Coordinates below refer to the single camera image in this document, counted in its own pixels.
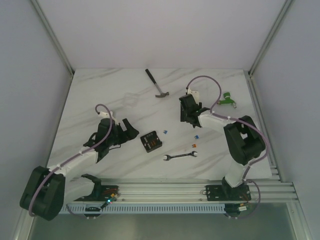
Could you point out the black fuse box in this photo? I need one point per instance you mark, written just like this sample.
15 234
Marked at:
151 141

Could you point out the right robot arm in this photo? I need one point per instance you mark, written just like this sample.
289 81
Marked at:
244 140

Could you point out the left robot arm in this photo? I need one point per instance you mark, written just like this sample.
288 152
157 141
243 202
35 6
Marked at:
50 188

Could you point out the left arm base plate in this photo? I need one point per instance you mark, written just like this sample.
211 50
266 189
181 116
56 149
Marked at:
105 192

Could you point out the clear fuse box lid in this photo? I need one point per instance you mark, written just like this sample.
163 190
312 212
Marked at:
130 100

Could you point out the slotted cable duct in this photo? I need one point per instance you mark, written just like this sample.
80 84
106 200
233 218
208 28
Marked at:
152 208

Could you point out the steel open-end wrench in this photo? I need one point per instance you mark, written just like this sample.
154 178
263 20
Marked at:
170 157

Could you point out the claw hammer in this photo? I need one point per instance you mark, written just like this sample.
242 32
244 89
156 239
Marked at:
161 93

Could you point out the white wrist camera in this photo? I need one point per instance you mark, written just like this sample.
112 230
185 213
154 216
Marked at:
195 94
106 115

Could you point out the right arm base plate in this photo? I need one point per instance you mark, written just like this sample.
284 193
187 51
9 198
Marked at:
225 193

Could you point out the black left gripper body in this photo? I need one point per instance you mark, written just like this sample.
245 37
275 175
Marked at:
122 131

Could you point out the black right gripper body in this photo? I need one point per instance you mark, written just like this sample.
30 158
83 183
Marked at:
183 115

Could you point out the aluminium frame rail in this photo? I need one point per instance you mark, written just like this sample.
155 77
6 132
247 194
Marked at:
52 36

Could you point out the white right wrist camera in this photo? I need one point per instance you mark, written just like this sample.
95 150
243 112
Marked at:
195 94

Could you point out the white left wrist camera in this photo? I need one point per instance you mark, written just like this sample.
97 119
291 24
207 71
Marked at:
106 115

